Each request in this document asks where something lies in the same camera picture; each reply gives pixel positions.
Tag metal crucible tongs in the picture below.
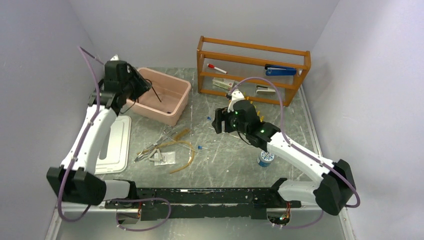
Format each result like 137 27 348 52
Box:
134 126 173 163

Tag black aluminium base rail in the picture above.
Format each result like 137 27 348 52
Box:
90 187 302 221

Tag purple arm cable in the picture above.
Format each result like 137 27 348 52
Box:
228 77 361 230
56 46 172 233

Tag blue stapler on shelf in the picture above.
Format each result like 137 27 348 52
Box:
264 64 297 76

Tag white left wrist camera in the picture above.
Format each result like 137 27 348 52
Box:
110 54 120 61

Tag white stapler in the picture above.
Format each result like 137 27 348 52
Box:
255 85 276 95

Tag black metal ring stand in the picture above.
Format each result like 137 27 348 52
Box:
136 85 173 114

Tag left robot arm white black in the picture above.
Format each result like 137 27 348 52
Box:
46 60 152 208

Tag blue white round jar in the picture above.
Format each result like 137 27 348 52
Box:
256 150 275 167

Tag white plastic bin lid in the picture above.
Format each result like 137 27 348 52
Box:
95 115 132 175

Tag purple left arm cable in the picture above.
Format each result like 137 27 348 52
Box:
56 46 172 233

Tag pink plastic bin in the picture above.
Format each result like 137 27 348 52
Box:
126 67 192 126

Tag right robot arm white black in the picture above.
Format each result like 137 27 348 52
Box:
211 99 357 216

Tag yellow test tube rack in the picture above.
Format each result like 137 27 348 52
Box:
244 95 264 123

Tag glass stirring rod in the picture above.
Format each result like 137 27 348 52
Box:
208 126 241 139

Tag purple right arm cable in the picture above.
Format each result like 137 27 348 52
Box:
228 77 361 230

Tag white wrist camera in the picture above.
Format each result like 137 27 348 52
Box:
227 89 245 113
110 54 120 61

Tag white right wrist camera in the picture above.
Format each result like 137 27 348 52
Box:
227 89 245 113

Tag white cardboard box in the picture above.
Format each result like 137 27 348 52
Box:
212 77 235 91

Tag small white paper packet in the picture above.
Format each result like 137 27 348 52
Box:
154 151 176 166

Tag red white marker pen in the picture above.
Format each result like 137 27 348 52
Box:
206 63 228 74

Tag amber rubber tubing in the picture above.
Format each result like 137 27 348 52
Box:
155 127 196 175

